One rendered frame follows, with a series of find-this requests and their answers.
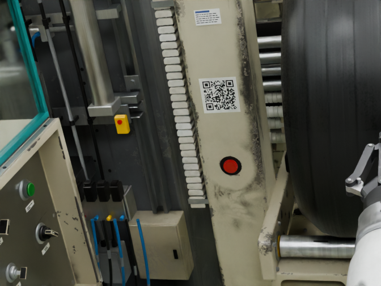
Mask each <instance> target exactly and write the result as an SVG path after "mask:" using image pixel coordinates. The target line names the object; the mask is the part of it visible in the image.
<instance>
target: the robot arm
mask: <svg viewBox="0 0 381 286"><path fill-rule="evenodd" d="M376 157H379V161H378V176H376V177H375V178H374V179H372V180H371V181H370V182H368V184H366V185H365V186H363V185H364V183H365V181H366V179H367V176H368V174H369V172H370V170H371V168H372V165H373V163H374V161H375V158H376ZM345 185H346V195H347V196H354V195H358V196H360V197H361V201H362V202H363V212H362V213H361V214H360V216H359V218H358V228H357V229H358V230H357V235H356V241H355V253H354V255H353V257H352V259H351V261H350V265H349V270H348V276H347V282H346V286H381V131H380V133H379V143H378V144H377V145H374V144H367V145H366V147H365V149H364V151H363V153H362V156H361V158H360V160H359V162H358V164H357V167H356V168H355V170H354V173H352V175H351V176H350V177H348V178H347V179H346V180H345Z"/></svg>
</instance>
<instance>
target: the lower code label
mask: <svg viewBox="0 0 381 286"><path fill-rule="evenodd" d="M198 80H199V84H200V90H201V97H202V104H203V108H204V113H221V112H240V104H239V97H238V88H237V84H236V77H221V78H201V79H198Z"/></svg>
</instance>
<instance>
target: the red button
mask: <svg viewBox="0 0 381 286"><path fill-rule="evenodd" d="M223 168H224V170H225V171H226V172H228V173H234V172H235V171H236V170H237V169H238V164H237V162H235V161H234V160H232V159H228V160H226V161H225V162H224V164H223Z"/></svg>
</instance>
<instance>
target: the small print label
mask: <svg viewBox="0 0 381 286"><path fill-rule="evenodd" d="M194 17H195V21H196V25H197V26H203V25H210V24H222V22H221V15H220V10H219V9H206V10H194Z"/></svg>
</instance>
